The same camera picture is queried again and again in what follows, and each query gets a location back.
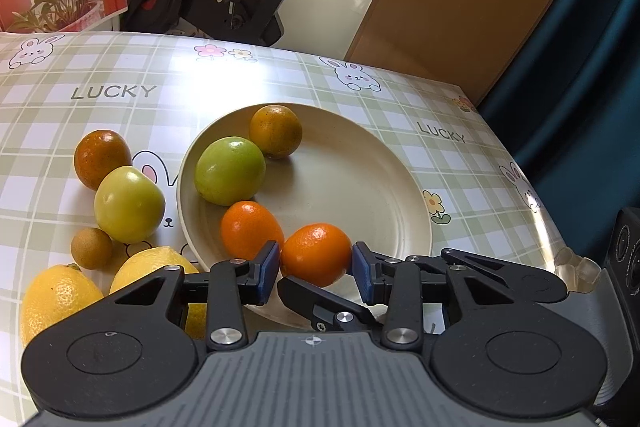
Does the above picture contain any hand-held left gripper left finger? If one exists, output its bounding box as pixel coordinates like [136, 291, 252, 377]
[102, 239, 281, 350]

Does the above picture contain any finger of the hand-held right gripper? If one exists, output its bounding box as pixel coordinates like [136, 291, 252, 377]
[406, 248, 523, 288]
[277, 276, 381, 333]

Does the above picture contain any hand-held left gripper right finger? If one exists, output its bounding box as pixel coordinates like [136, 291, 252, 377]
[351, 242, 506, 352]

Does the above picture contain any bright orange mandarin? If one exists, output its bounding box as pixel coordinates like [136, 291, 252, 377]
[220, 201, 286, 264]
[280, 222, 353, 288]

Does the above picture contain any cream round plate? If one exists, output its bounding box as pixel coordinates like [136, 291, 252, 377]
[176, 102, 433, 333]

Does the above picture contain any green round fruit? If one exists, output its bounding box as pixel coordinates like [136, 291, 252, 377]
[194, 136, 267, 206]

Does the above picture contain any yellow lemon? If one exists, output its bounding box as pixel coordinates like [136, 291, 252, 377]
[20, 263, 105, 350]
[109, 246, 208, 340]

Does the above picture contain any greenish orange mandarin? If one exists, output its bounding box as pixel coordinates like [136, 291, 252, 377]
[249, 104, 304, 159]

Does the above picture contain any yellow-green round fruit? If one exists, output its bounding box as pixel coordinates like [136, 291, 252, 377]
[94, 166, 166, 244]

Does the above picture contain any small brown longan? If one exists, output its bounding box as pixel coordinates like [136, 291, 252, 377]
[70, 227, 114, 270]

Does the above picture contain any dark orange green-tinged mandarin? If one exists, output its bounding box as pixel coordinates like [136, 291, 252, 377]
[74, 130, 133, 191]

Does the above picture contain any clear table corner guard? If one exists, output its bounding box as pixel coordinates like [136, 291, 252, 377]
[554, 247, 601, 294]

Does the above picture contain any dark blue curtain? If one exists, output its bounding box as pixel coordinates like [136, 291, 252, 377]
[477, 0, 640, 228]

